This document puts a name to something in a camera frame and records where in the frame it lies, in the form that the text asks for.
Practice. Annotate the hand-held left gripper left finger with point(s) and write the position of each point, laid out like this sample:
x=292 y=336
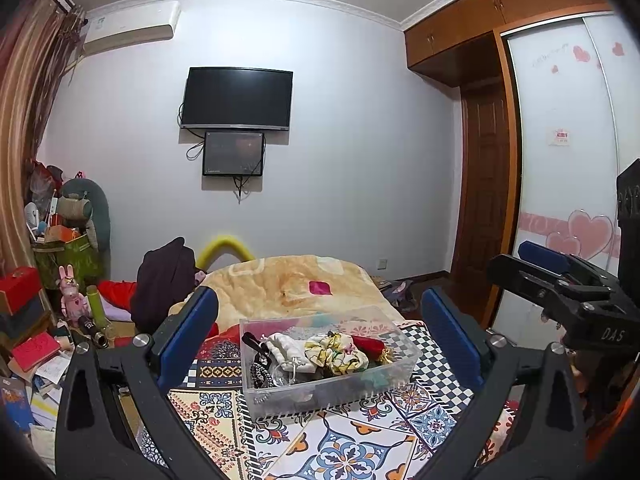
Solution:
x=187 y=332

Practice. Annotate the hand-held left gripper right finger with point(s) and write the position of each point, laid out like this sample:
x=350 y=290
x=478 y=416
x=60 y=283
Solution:
x=450 y=336

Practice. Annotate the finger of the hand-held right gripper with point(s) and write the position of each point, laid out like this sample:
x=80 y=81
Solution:
x=525 y=277
x=542 y=256

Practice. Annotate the gold tassel ornament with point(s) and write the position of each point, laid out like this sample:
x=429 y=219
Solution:
x=390 y=355

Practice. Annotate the red velvet pouch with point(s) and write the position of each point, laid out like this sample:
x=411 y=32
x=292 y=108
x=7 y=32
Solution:
x=369 y=346

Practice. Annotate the green knitted cloth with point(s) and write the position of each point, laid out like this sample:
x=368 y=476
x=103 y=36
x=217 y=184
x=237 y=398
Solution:
x=380 y=380

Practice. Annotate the black beaded band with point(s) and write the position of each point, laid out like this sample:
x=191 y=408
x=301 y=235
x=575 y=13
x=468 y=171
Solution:
x=259 y=377

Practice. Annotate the white cloth with black trim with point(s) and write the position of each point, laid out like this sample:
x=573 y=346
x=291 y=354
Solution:
x=285 y=352

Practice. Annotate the yellow floral scrunchie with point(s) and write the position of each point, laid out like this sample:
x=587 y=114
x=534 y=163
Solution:
x=335 y=355

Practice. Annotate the clear plastic storage box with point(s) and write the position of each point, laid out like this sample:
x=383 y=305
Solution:
x=280 y=405

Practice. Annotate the black garment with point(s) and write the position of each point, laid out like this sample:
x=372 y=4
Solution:
x=162 y=282

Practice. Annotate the white heart-print sliding door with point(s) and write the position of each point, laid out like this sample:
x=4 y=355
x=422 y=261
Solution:
x=560 y=195

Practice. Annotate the pair of shoes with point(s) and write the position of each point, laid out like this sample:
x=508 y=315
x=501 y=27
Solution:
x=399 y=294

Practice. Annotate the red cloth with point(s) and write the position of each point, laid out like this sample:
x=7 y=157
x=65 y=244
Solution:
x=117 y=292

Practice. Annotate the yellow foam tube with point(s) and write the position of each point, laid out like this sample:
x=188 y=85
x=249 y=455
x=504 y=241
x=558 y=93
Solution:
x=220 y=247

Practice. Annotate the black telescope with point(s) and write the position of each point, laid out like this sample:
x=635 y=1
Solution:
x=92 y=331

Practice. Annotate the green cylinder bottle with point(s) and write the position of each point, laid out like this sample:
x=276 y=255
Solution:
x=96 y=305

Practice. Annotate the beige plush blanket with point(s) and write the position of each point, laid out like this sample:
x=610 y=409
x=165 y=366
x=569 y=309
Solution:
x=270 y=282

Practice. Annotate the brown wooden door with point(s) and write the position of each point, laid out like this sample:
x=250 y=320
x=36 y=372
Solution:
x=482 y=180

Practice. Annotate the red and white door sticker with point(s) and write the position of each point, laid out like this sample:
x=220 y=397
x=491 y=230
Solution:
x=558 y=137

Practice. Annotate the pink rabbit toy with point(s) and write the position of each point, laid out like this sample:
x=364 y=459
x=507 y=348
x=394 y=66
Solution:
x=72 y=296

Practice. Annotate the green bag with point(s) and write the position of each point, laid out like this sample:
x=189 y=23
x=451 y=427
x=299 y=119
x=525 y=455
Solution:
x=75 y=262

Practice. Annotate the patterned bed sheet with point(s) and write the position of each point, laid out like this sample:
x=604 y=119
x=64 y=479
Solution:
x=350 y=450

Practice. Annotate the red book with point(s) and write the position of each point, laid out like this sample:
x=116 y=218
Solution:
x=35 y=351

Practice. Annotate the grey-green cushion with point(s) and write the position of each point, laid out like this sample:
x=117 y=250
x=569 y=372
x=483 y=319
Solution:
x=100 y=205

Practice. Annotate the pile of papers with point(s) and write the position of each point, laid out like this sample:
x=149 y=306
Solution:
x=47 y=400

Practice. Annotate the dark grey box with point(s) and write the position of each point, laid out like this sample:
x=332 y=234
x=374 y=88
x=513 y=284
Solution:
x=20 y=321

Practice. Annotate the red box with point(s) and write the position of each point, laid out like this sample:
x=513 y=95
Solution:
x=20 y=285

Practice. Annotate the small black monitor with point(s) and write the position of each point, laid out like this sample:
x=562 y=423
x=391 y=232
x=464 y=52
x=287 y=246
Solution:
x=233 y=153

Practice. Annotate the blue book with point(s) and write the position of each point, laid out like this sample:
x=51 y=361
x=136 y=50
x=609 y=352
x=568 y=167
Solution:
x=14 y=405

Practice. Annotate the small white fan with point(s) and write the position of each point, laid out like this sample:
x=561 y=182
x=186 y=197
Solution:
x=32 y=217

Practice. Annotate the wooden wardrobe cabinet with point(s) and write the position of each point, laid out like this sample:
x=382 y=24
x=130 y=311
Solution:
x=450 y=35

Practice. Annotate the striped brown curtain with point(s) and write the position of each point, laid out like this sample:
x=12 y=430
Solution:
x=25 y=125

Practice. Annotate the white air conditioner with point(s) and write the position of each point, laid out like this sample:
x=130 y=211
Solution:
x=130 y=27

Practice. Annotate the white wall socket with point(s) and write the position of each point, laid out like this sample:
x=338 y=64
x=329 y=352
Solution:
x=381 y=264

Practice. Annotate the black wall television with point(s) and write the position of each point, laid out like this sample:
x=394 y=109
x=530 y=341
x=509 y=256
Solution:
x=236 y=97

